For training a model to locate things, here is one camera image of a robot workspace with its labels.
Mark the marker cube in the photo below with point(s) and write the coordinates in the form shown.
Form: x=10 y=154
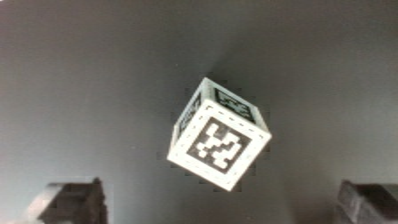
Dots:
x=219 y=136

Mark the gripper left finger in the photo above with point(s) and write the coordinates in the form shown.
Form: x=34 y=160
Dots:
x=70 y=204

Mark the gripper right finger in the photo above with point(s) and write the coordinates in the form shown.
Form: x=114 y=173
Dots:
x=367 y=203

